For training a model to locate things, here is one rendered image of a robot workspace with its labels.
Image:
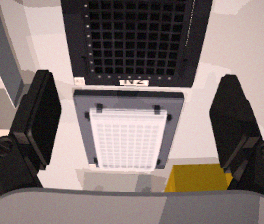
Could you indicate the yellow bin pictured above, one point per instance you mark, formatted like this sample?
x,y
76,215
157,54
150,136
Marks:
x,y
197,177

